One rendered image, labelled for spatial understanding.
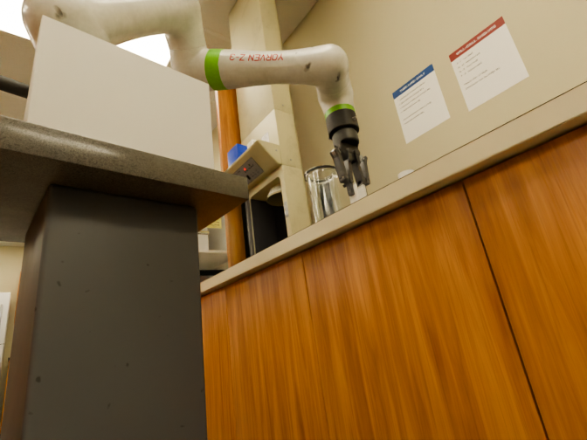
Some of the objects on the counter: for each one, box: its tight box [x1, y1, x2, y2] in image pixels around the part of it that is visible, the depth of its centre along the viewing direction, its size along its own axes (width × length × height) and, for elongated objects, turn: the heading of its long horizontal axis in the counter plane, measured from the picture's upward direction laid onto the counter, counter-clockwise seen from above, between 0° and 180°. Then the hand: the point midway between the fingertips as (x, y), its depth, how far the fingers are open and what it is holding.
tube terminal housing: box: [241, 108, 312, 254], centre depth 168 cm, size 25×32×77 cm
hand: (358, 196), depth 95 cm, fingers closed on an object, 3 cm apart
